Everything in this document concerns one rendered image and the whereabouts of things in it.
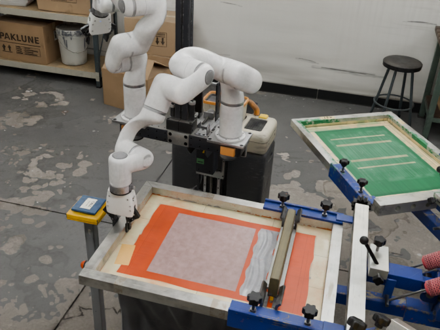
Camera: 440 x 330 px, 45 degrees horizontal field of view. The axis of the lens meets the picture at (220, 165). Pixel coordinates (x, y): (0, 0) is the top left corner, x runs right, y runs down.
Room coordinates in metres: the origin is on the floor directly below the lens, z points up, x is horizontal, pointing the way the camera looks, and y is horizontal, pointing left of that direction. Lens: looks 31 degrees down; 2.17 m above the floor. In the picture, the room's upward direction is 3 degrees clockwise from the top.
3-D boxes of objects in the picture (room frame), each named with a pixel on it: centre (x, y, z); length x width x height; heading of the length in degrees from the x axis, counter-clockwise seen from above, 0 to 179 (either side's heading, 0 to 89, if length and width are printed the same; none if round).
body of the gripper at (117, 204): (1.53, 0.34, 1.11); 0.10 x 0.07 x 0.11; 77
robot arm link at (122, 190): (1.53, 0.33, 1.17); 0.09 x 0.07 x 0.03; 77
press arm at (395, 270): (1.32, -0.57, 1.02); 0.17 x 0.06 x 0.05; 77
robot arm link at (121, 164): (1.56, 0.30, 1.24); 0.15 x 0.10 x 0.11; 143
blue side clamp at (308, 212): (1.66, -0.32, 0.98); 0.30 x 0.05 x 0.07; 77
